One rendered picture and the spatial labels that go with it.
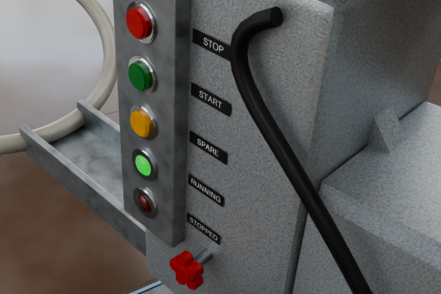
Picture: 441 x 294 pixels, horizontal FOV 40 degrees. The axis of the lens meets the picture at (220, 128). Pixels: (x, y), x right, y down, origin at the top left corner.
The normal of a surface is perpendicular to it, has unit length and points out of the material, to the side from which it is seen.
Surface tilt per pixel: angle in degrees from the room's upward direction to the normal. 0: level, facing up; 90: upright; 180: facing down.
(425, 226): 4
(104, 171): 1
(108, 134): 90
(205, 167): 90
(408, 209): 4
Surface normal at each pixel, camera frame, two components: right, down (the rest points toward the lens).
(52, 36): 0.06, -0.81
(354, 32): 0.73, 0.44
